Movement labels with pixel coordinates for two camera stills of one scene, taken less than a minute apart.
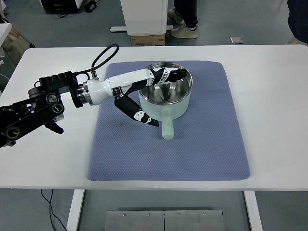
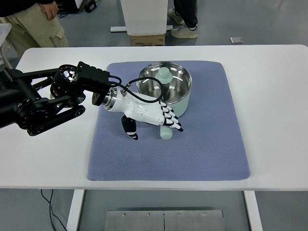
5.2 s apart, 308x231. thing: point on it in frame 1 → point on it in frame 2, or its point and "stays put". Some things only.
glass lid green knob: x=166 y=92 stays put
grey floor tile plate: x=236 y=40 stays put
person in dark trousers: x=185 y=13 stays put
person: x=15 y=46 → x=34 y=24
